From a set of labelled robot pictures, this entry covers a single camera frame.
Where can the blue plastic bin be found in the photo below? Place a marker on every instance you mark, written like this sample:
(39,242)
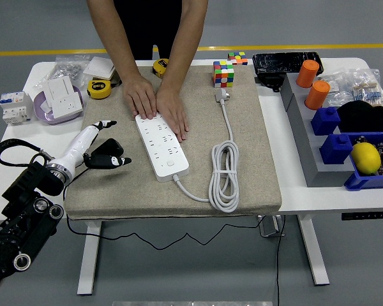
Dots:
(357,183)

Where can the person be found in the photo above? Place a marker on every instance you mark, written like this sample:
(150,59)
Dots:
(147,25)

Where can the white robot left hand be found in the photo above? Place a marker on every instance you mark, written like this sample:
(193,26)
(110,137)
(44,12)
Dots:
(79,143)

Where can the purple bowl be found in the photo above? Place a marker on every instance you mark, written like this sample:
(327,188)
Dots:
(40,111)

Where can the white table leg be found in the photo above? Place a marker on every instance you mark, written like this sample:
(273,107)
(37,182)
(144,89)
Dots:
(89,255)
(314,255)

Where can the yellow lemon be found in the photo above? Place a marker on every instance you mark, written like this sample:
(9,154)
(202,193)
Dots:
(366,158)

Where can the clear bag of screws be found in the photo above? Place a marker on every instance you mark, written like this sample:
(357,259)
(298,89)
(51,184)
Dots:
(68,68)

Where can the person's right forearm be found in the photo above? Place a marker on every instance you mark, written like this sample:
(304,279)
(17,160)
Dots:
(111,41)

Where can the black cloth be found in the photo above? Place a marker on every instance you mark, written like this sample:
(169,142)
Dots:
(367,116)

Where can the clear bag of small parts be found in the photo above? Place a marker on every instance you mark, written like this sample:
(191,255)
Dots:
(336,92)

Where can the small colourful puzzle cube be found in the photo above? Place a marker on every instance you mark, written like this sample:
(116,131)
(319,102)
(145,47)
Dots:
(237,58)

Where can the person's left forearm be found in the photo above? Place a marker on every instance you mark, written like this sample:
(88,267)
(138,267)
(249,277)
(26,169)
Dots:
(185,48)

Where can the blue block with knob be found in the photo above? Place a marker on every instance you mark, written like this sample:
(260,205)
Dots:
(336,149)
(325,121)

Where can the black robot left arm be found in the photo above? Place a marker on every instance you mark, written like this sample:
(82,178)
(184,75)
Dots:
(28,185)

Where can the white power strip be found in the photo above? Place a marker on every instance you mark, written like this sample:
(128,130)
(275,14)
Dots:
(166,153)

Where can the white circuit breaker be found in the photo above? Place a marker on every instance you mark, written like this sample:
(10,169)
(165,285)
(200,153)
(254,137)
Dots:
(16,108)

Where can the large colourful puzzle cube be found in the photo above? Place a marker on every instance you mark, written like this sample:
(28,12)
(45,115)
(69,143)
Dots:
(223,74)

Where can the silver metal bracket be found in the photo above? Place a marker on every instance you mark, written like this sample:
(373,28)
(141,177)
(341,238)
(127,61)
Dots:
(269,227)

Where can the white wall socket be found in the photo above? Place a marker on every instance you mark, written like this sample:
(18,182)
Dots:
(67,105)

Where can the black plastic tray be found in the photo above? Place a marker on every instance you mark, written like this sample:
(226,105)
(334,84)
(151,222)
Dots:
(281,62)

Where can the white square switch plate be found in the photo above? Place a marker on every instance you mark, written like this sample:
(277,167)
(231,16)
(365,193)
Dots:
(99,68)

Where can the yellow tape measure black label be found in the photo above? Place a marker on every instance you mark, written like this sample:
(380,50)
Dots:
(99,89)

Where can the person's right hand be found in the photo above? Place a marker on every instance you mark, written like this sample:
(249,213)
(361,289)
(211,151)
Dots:
(140,95)

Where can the grey-brown mat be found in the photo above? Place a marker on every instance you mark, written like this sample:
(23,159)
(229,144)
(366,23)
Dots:
(115,185)

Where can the white switch panel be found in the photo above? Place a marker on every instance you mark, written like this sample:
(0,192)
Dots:
(60,87)

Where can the clear bag of resistors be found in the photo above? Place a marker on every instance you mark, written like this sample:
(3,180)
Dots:
(368,87)

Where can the small white piece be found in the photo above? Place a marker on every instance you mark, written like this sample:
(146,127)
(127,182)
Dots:
(46,110)

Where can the black table control panel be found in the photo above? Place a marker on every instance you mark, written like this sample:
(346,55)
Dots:
(365,215)

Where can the orange cylinder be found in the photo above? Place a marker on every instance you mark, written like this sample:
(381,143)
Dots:
(317,94)
(308,74)

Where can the person's left hand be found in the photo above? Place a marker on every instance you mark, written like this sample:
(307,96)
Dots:
(172,108)

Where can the grey stepped block holder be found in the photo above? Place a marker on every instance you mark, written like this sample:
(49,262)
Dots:
(306,143)

